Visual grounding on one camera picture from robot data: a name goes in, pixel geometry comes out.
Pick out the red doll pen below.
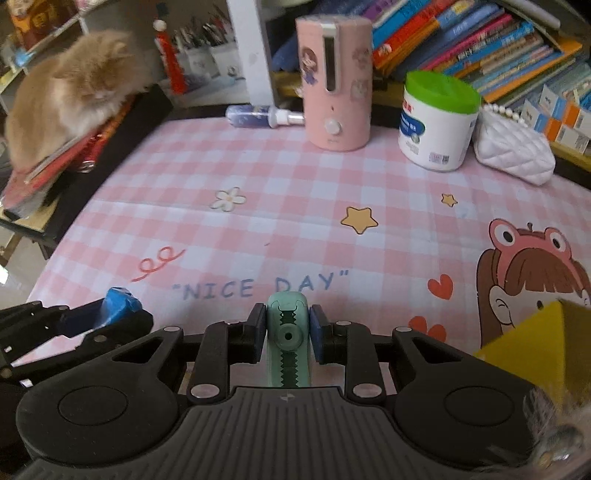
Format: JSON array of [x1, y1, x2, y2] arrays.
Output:
[[154, 4, 185, 95]]

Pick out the cluttered white shelf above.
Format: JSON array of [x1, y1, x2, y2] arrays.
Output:
[[0, 0, 90, 88]]

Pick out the white flat case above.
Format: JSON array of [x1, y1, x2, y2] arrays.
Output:
[[496, 0, 561, 26]]

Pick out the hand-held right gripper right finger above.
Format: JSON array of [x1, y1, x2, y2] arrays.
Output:
[[308, 304, 467, 401]]

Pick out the wooden bookshelf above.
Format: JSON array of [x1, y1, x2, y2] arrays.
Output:
[[226, 0, 591, 167]]

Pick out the pink checked tablecloth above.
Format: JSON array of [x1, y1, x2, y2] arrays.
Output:
[[25, 108, 591, 398]]

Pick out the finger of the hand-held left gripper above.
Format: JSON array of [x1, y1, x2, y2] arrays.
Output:
[[0, 299, 110, 357], [0, 309, 154, 385]]

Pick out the black side table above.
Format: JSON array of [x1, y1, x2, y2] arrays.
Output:
[[0, 83, 174, 259]]

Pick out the white pen holders with pencils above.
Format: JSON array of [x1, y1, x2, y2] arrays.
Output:
[[173, 16, 241, 81]]

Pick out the yellow cardboard box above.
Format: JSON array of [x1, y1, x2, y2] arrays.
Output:
[[472, 299, 591, 407]]

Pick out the white jar green lid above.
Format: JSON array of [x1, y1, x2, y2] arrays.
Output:
[[398, 70, 482, 173]]

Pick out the red folders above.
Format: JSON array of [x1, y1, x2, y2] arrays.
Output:
[[0, 95, 139, 208]]

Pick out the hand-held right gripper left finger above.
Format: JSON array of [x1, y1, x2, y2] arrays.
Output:
[[111, 304, 269, 401]]

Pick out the pink humidifier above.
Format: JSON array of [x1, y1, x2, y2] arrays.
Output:
[[295, 15, 373, 151]]

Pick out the orange and blue small box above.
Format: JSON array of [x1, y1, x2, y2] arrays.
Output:
[[540, 83, 591, 127], [522, 99, 591, 154]]

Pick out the small spray bottle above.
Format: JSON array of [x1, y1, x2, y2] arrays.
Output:
[[225, 104, 305, 129]]

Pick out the orange fluffy cat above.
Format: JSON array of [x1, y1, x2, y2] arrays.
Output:
[[4, 28, 155, 169]]

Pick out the white quilted purse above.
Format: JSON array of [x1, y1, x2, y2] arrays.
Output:
[[473, 104, 556, 186]]

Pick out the small blue item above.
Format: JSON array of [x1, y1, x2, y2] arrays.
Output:
[[95, 287, 142, 330]]

